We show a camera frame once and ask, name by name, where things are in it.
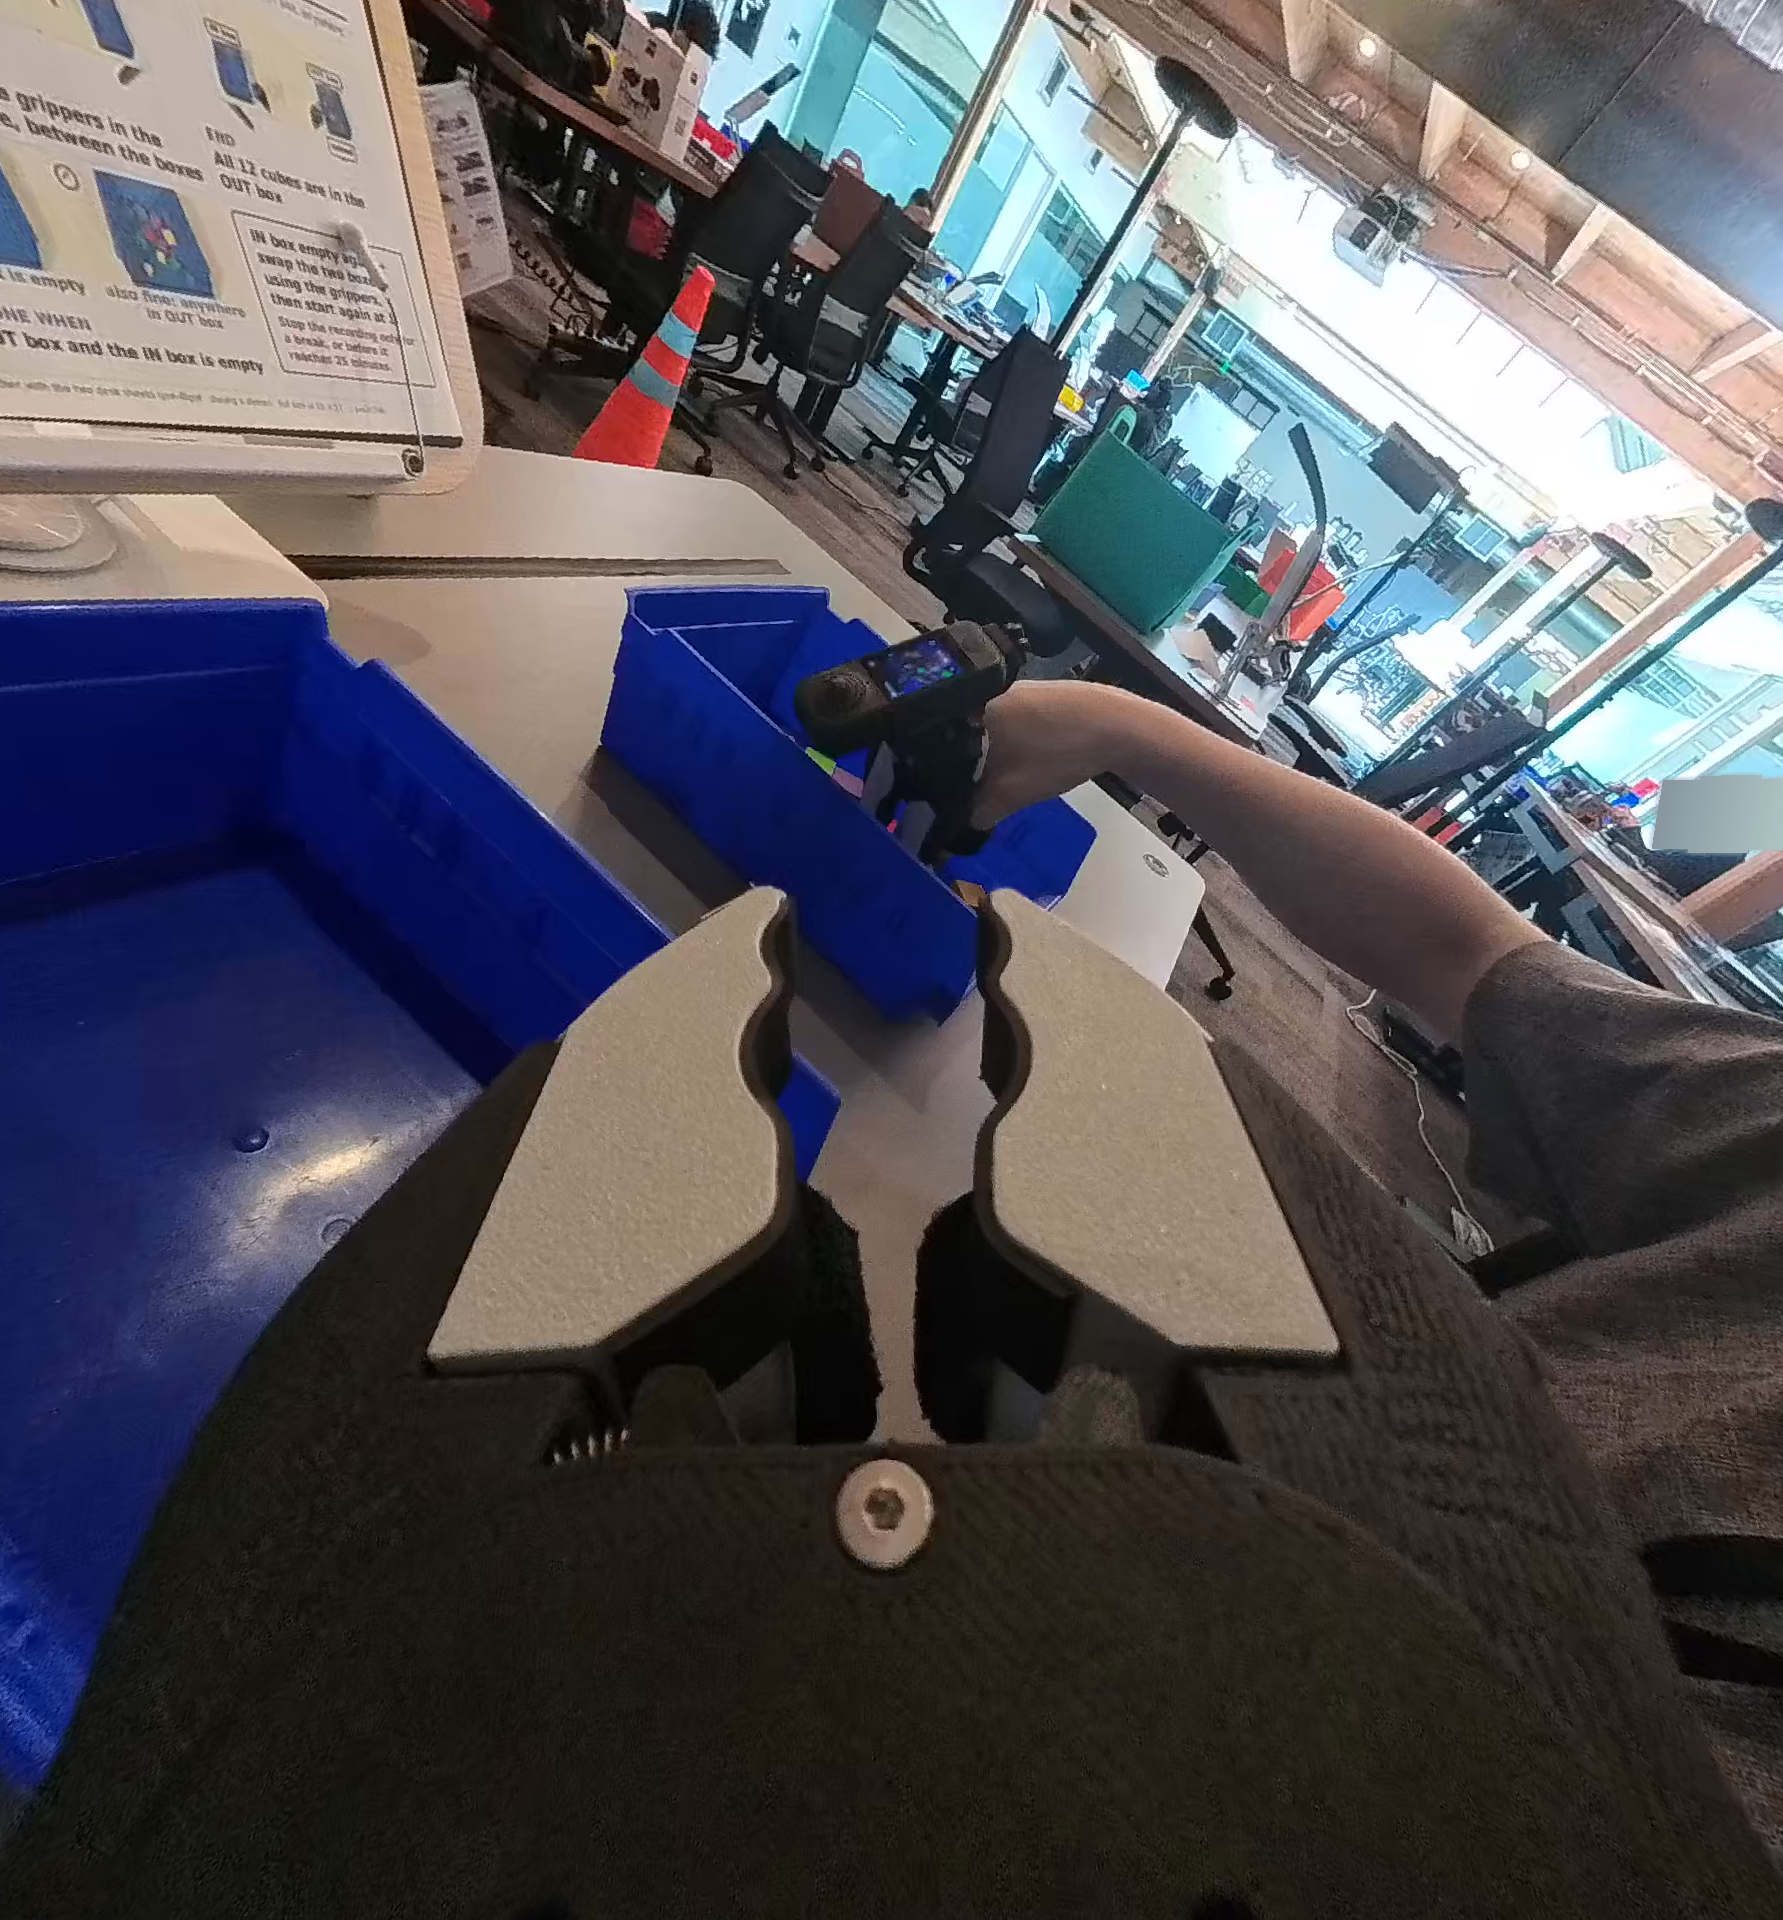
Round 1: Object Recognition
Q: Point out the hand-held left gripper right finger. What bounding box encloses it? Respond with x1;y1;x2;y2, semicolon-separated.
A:
913;892;1344;1449

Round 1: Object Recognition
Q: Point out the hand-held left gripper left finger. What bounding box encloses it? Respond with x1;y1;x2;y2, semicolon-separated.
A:
426;889;880;1449

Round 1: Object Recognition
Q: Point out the blue plastic bin with cubes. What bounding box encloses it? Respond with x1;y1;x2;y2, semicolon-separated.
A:
0;601;840;1788

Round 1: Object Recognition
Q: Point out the person's right forearm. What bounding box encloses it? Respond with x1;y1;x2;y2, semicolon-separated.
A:
1070;691;1545;1037

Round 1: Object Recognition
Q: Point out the person's right hand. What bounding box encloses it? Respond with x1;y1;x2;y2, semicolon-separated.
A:
974;682;1121;830

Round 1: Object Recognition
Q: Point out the black office chair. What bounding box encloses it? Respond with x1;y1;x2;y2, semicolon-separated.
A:
902;328;1075;662

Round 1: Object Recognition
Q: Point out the green mat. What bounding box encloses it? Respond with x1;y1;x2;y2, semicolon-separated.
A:
1033;434;1238;633

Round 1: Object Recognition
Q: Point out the orange traffic cone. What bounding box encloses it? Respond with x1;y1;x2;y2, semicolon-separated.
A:
573;261;719;470

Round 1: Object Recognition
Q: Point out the black floor lamp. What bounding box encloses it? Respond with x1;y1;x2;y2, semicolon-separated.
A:
1053;58;1242;350

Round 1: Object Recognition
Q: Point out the instruction sheet on wooden board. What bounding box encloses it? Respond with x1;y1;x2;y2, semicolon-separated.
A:
0;0;485;497

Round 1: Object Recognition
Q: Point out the white cardboard box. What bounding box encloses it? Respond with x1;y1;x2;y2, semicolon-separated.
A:
597;7;712;160

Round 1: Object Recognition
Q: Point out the printed paper sheet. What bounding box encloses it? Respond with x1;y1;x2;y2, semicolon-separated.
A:
417;82;516;299

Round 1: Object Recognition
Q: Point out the white clip bar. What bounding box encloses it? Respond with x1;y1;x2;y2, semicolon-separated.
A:
0;423;431;497

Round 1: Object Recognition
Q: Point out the white floor cable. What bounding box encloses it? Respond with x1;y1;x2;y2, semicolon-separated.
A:
1345;987;1496;1254

